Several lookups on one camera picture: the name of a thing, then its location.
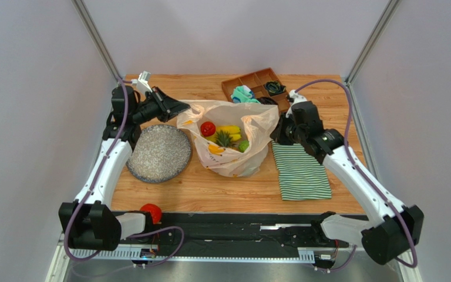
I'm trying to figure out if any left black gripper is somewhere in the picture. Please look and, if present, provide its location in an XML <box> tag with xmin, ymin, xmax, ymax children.
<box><xmin>131</xmin><ymin>87</ymin><xmax>189</xmax><ymax>125</ymax></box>

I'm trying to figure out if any translucent beige plastic bag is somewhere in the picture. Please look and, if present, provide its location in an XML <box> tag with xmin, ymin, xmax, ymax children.
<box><xmin>176</xmin><ymin>100</ymin><xmax>279</xmax><ymax>177</ymax></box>

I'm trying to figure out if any red bell pepper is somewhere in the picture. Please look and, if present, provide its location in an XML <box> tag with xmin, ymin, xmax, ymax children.
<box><xmin>200</xmin><ymin>121</ymin><xmax>216</xmax><ymax>137</ymax></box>

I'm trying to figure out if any yellow banana bunch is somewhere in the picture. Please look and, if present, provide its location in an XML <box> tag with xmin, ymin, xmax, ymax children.
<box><xmin>205</xmin><ymin>125</ymin><xmax>242</xmax><ymax>142</ymax></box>

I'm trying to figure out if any small pineapple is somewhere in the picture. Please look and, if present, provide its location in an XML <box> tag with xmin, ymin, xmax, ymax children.
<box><xmin>214</xmin><ymin>130</ymin><xmax>233</xmax><ymax>147</ymax></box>

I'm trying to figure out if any red orange peach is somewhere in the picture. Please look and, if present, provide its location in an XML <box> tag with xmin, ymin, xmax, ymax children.
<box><xmin>139</xmin><ymin>203</ymin><xmax>163</xmax><ymax>224</ymax></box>

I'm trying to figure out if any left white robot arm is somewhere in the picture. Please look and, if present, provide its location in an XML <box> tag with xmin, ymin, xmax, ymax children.
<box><xmin>58</xmin><ymin>83</ymin><xmax>190</xmax><ymax>255</ymax></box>

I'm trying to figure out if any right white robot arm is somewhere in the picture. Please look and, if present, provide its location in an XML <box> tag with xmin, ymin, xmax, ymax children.
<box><xmin>271</xmin><ymin>101</ymin><xmax>425</xmax><ymax>268</ymax></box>

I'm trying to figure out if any black yellow sock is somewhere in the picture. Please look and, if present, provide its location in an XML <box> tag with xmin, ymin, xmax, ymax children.
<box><xmin>264</xmin><ymin>80</ymin><xmax>286</xmax><ymax>96</ymax></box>

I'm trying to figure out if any grey fruit plate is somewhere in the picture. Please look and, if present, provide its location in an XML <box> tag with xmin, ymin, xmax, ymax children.
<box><xmin>126</xmin><ymin>124</ymin><xmax>192</xmax><ymax>183</ymax></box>

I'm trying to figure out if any green striped cloth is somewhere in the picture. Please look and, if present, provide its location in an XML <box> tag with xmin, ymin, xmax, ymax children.
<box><xmin>271</xmin><ymin>142</ymin><xmax>332</xmax><ymax>201</ymax></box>

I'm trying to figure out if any mint green sock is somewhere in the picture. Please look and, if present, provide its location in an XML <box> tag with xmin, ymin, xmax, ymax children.
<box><xmin>230</xmin><ymin>85</ymin><xmax>260</xmax><ymax>103</ymax></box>

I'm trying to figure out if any brown compartment tray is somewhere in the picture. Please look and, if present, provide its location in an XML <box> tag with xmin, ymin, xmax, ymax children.
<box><xmin>221</xmin><ymin>68</ymin><xmax>290</xmax><ymax>113</ymax></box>

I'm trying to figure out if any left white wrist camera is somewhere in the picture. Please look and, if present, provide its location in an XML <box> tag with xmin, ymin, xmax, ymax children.
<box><xmin>131</xmin><ymin>71</ymin><xmax>153</xmax><ymax>94</ymax></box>

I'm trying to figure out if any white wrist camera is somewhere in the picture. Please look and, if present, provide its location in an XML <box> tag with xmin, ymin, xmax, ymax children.
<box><xmin>285</xmin><ymin>90</ymin><xmax>307</xmax><ymax>118</ymax></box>
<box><xmin>131</xmin><ymin>71</ymin><xmax>153</xmax><ymax>94</ymax></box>

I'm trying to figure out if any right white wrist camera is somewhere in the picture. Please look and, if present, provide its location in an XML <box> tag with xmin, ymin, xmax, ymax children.
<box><xmin>285</xmin><ymin>90</ymin><xmax>307</xmax><ymax>118</ymax></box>

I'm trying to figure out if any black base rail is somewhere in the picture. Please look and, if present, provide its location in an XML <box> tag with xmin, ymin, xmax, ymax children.
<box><xmin>68</xmin><ymin>210</ymin><xmax>350</xmax><ymax>257</ymax></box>

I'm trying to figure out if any left aluminium frame post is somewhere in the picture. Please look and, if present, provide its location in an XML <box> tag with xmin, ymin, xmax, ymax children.
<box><xmin>71</xmin><ymin>0</ymin><xmax>122</xmax><ymax>82</ymax></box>

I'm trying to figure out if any aluminium frame post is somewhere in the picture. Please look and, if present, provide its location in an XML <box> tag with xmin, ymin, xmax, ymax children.
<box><xmin>71</xmin><ymin>0</ymin><xmax>122</xmax><ymax>82</ymax></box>
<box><xmin>345</xmin><ymin>0</ymin><xmax>401</xmax><ymax>83</ymax></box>

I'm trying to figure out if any right aluminium frame post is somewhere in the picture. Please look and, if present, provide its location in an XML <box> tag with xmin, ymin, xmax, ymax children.
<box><xmin>345</xmin><ymin>0</ymin><xmax>401</xmax><ymax>83</ymax></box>

